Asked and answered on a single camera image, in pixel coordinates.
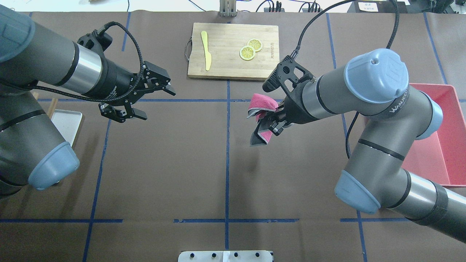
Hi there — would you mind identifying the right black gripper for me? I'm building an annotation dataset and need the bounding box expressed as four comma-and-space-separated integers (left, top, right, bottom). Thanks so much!
258, 91, 319, 136

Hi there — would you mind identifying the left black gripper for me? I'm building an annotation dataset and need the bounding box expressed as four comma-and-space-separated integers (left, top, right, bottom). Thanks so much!
93, 61, 176, 123

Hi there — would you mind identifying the pink cleaning cloth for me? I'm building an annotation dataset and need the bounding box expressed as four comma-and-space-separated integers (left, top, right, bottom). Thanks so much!
248, 94, 279, 147

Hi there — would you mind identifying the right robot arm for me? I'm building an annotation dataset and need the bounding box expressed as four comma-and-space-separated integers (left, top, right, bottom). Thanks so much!
255, 48, 466, 242

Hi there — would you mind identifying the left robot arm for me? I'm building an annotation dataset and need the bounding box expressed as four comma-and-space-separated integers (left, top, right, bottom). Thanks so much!
0, 5, 176, 199

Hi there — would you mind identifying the lemon slice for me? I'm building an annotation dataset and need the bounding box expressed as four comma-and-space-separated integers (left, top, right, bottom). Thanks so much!
239, 45, 256, 61
247, 38, 264, 52

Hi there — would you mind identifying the white rack tray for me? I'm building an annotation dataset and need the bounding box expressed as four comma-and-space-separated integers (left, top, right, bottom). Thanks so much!
51, 109, 84, 148

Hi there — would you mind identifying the yellow plastic knife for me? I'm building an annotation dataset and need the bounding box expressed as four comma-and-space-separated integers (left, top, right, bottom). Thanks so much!
200, 31, 212, 71

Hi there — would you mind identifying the bamboo cutting board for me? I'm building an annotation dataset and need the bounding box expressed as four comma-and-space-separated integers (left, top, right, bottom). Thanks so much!
187, 22, 281, 81

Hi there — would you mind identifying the pink plastic bin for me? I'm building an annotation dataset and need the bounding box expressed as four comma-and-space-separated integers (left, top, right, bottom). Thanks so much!
395, 83, 465, 188

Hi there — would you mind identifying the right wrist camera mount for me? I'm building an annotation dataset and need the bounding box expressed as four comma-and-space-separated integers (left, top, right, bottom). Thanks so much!
262, 55, 316, 95

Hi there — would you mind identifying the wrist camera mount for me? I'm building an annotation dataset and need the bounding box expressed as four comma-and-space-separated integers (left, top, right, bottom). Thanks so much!
262, 55, 316, 95
77, 29, 113, 53

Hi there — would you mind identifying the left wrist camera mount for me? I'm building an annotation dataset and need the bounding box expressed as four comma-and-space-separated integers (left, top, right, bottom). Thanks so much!
77, 29, 113, 53

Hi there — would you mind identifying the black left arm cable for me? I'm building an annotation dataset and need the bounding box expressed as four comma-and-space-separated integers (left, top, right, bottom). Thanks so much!
36, 21, 146, 108

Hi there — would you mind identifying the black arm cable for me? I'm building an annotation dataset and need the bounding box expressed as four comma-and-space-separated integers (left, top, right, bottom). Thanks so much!
291, 0, 400, 160
36, 21, 146, 108

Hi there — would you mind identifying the aluminium frame post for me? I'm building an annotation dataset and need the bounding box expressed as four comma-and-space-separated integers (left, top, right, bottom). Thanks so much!
219, 0, 237, 17

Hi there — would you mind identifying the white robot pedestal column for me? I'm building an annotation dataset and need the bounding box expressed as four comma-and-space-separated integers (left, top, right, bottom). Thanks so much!
178, 250, 274, 262

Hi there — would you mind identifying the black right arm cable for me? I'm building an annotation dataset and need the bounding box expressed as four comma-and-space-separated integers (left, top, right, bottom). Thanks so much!
291, 0, 400, 160

